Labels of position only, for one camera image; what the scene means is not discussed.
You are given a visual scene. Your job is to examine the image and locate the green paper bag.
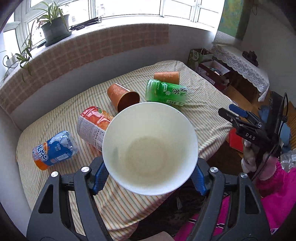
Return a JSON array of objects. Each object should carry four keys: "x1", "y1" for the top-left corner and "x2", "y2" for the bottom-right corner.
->
[{"x1": 187, "y1": 48, "x2": 214, "y2": 70}]

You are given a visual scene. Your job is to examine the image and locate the white plastic cup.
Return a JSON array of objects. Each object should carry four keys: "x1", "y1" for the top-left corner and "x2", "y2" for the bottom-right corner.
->
[{"x1": 102, "y1": 102, "x2": 199, "y2": 196}]

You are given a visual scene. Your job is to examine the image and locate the black object on windowsill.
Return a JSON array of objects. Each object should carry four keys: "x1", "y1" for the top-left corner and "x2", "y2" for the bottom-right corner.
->
[{"x1": 69, "y1": 16, "x2": 102, "y2": 31}]

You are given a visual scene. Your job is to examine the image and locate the red orange drink bottle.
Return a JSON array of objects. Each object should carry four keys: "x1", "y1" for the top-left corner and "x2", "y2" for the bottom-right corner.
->
[{"x1": 76, "y1": 106, "x2": 113, "y2": 152}]

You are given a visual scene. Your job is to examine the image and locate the white charger with cable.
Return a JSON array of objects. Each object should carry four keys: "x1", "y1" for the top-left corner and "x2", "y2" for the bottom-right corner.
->
[{"x1": 3, "y1": 55, "x2": 18, "y2": 69}]

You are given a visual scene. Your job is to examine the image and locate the checkered windowsill cloth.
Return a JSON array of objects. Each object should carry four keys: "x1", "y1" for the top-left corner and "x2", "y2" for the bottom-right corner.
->
[{"x1": 1, "y1": 24, "x2": 169, "y2": 113}]

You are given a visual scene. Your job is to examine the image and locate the potted spider plant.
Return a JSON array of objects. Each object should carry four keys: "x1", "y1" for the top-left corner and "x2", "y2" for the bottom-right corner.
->
[{"x1": 35, "y1": 1, "x2": 72, "y2": 47}]

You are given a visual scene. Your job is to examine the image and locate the dark figurine on shelf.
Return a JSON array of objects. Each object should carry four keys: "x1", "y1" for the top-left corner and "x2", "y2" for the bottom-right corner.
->
[{"x1": 242, "y1": 51, "x2": 258, "y2": 67}]

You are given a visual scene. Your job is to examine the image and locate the green tea bottle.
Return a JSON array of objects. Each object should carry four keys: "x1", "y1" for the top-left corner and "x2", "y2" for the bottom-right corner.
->
[{"x1": 145, "y1": 79, "x2": 188, "y2": 106}]

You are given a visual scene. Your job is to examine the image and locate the blue orange drink bottle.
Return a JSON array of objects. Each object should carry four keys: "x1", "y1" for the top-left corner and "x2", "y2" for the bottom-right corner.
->
[{"x1": 32, "y1": 131, "x2": 78, "y2": 171}]

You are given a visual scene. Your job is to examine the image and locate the pink sleeve forearm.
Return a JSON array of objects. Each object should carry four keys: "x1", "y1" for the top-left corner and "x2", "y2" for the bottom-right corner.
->
[{"x1": 174, "y1": 157, "x2": 295, "y2": 240}]

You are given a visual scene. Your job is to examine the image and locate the striped table cloth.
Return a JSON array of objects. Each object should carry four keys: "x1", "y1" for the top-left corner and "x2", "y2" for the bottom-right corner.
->
[{"x1": 16, "y1": 60, "x2": 231, "y2": 240}]

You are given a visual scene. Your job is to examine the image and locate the brown paper cup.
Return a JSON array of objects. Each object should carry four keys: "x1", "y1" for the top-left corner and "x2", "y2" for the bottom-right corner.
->
[{"x1": 107, "y1": 83, "x2": 140, "y2": 113}]

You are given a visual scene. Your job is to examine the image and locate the white lace cloth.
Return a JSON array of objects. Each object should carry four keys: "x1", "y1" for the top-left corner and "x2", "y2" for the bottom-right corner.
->
[{"x1": 210, "y1": 45, "x2": 269, "y2": 102}]

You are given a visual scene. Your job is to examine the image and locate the orange paper cup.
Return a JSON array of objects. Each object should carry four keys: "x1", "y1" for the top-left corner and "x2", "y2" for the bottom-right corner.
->
[{"x1": 154, "y1": 71, "x2": 180, "y2": 85}]

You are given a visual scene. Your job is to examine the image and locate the small hanging plant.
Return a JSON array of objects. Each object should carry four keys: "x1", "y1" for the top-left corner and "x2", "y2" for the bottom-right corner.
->
[{"x1": 2, "y1": 21, "x2": 35, "y2": 80}]

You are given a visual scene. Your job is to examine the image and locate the cardboard box with items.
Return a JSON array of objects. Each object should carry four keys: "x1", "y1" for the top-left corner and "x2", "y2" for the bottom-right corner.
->
[{"x1": 196, "y1": 60, "x2": 230, "y2": 92}]

